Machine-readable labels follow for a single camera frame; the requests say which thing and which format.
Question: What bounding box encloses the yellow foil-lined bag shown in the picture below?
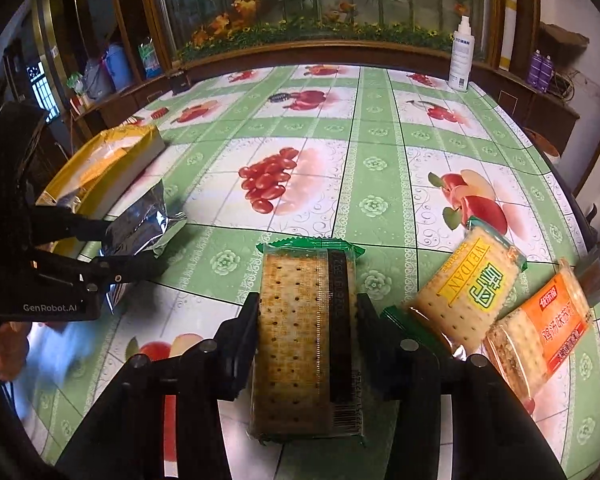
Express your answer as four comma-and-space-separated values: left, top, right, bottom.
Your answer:
35, 125, 166, 261

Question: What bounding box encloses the flower painted glass panel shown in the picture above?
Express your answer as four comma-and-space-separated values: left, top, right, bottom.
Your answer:
150, 0, 496, 61

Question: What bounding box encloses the white spray bottle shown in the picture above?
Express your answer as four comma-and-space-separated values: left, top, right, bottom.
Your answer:
447, 15, 473, 92

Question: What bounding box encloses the person's left hand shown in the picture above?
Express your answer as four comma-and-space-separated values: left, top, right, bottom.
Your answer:
0, 320, 33, 383

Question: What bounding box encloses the orange label cracker packet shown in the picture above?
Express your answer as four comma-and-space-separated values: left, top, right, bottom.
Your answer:
482, 259, 593, 416

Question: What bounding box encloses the green wrapper cracker packet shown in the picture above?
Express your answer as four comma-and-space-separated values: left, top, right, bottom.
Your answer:
247, 237, 367, 448

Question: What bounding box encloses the wire basket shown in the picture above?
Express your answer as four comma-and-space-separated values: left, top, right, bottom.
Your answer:
550, 72, 581, 101

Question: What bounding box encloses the barred window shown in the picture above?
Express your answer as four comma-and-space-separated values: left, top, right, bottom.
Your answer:
26, 62, 61, 121

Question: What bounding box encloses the wooden wall shelf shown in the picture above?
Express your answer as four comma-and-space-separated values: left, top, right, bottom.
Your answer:
539, 22, 590, 53

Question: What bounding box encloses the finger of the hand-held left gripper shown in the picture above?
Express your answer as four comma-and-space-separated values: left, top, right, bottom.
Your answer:
27, 205, 126, 243
35, 254, 167, 287

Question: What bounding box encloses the fruit print green tablecloth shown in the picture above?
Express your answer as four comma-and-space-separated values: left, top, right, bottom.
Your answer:
10, 62, 600, 480

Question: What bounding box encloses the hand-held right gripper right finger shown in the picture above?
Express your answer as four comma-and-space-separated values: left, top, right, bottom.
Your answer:
356, 292, 568, 480

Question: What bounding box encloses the silver foil snack packet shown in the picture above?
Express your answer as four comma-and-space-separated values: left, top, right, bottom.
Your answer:
100, 180, 188, 313

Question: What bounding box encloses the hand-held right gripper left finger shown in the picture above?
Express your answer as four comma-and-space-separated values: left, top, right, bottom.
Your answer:
55, 292, 261, 480

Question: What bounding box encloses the purple spray can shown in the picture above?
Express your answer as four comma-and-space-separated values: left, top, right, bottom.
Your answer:
539, 54, 555, 92
526, 50, 542, 87

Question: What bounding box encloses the blue thermos flask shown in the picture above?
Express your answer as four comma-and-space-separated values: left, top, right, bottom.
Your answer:
105, 42, 133, 90

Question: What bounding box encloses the green water bottle pack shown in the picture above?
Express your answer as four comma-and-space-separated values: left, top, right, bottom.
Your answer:
139, 37, 162, 80

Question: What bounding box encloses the yellow label cracker packet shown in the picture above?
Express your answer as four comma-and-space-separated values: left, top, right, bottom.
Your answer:
382, 216, 528, 361

